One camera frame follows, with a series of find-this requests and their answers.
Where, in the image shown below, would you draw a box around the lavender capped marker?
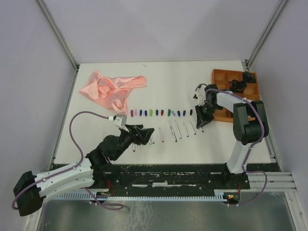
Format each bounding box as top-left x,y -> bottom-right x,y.
174,120 -> 182,140

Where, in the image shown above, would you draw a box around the aluminium frame post right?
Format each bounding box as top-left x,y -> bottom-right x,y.
242,0 -> 290,72

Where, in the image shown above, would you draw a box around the aluminium frame post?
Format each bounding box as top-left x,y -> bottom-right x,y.
242,0 -> 290,72
35,0 -> 79,70

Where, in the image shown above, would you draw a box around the dark rolled tie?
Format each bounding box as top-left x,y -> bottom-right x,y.
242,71 -> 257,84
229,79 -> 247,93

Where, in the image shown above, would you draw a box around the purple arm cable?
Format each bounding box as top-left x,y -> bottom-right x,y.
11,111 -> 125,211
193,83 -> 268,207

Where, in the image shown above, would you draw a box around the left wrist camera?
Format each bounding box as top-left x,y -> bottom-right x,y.
108,114 -> 128,131

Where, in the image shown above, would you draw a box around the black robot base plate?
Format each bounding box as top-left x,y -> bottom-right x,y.
90,164 -> 250,196

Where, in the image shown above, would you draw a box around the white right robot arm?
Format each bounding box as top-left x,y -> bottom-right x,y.
193,84 -> 269,188

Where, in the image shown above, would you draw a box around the pink satin cloth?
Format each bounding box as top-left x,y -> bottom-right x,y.
79,70 -> 147,115

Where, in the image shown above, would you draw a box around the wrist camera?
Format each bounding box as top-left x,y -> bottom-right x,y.
193,87 -> 205,106
108,114 -> 128,131

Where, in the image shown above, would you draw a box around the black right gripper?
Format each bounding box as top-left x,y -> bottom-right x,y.
194,103 -> 220,128

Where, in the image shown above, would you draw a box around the orange wooden divider tray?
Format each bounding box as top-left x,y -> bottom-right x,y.
210,69 -> 264,124

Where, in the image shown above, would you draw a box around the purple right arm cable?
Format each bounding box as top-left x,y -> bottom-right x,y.
193,83 -> 268,207

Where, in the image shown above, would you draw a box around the light blue cable duct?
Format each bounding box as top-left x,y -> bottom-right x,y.
55,190 -> 231,202

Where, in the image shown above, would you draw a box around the dark rolled tie top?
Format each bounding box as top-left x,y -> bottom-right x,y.
242,71 -> 257,84

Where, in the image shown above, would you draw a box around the aluminium frame post left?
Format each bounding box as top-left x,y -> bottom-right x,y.
35,0 -> 79,70

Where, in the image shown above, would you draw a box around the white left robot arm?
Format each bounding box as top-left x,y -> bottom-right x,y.
12,125 -> 154,217

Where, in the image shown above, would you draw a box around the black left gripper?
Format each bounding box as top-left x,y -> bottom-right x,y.
112,124 -> 154,160

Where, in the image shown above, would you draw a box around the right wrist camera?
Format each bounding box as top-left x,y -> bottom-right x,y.
193,87 -> 205,106

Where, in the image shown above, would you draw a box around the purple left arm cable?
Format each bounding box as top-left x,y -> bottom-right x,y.
11,111 -> 125,211

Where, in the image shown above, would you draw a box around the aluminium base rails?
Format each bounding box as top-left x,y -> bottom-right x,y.
38,171 -> 295,192

